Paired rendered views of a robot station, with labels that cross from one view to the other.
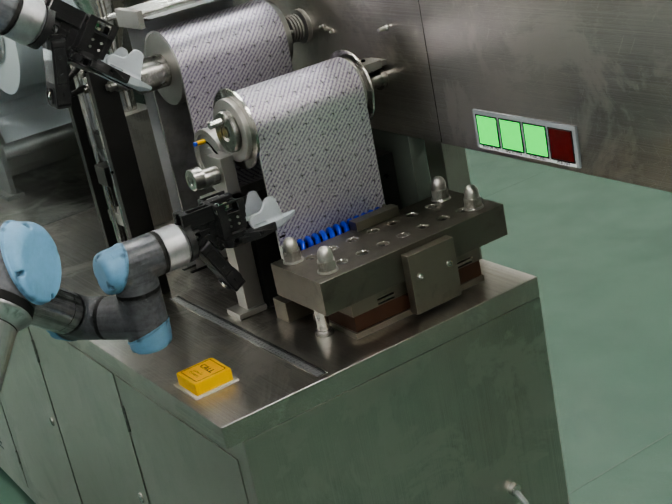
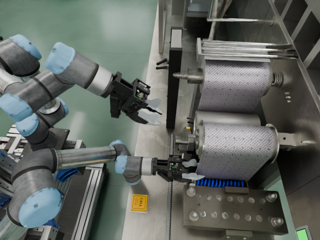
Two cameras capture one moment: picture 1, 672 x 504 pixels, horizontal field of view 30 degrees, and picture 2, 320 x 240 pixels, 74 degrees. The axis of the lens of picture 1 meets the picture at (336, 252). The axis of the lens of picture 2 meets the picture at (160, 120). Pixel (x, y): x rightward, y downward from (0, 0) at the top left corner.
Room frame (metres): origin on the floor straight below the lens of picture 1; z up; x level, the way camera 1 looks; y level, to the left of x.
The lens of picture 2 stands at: (1.73, 0.03, 1.94)
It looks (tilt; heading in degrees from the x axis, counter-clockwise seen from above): 55 degrees down; 34
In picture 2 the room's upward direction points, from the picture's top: straight up
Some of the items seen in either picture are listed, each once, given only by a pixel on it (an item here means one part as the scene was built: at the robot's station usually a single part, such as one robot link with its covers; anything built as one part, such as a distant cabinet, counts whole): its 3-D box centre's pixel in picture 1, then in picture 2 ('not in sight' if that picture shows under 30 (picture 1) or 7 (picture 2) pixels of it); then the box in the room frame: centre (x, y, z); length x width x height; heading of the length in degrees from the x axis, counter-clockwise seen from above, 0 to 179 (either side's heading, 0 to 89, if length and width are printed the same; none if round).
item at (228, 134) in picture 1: (229, 131); (197, 139); (2.14, 0.14, 1.25); 0.07 x 0.02 x 0.07; 30
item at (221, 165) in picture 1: (229, 237); (184, 154); (2.16, 0.19, 1.05); 0.06 x 0.05 x 0.31; 120
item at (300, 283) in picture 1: (391, 248); (231, 209); (2.07, -0.10, 1.00); 0.40 x 0.16 x 0.06; 120
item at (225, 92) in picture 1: (236, 128); (200, 139); (2.15, 0.13, 1.25); 0.15 x 0.01 x 0.15; 30
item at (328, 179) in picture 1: (325, 185); (225, 171); (2.16, 0.00, 1.11); 0.23 x 0.01 x 0.18; 120
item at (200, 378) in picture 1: (204, 376); (139, 202); (1.89, 0.26, 0.91); 0.07 x 0.07 x 0.02; 30
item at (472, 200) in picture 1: (471, 196); (278, 221); (2.11, -0.26, 1.05); 0.04 x 0.04 x 0.04
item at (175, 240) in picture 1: (170, 246); (148, 165); (2.00, 0.27, 1.11); 0.08 x 0.05 x 0.08; 30
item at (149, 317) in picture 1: (136, 317); (130, 171); (1.97, 0.35, 1.01); 0.11 x 0.08 x 0.11; 66
